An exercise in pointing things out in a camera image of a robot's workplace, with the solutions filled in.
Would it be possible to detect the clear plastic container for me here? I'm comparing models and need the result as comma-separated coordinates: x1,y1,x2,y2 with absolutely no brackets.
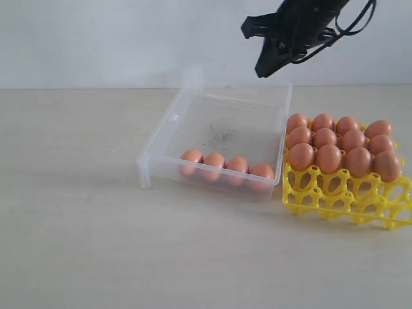
136,65,292,200

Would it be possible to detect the black camera cable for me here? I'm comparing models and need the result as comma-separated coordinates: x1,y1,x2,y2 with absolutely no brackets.
283,0,377,64

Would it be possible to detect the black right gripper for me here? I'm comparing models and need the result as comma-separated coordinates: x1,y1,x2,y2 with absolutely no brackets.
241,0,348,78

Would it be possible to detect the yellow plastic egg tray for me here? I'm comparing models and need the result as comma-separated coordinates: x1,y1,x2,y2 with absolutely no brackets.
281,118,412,231

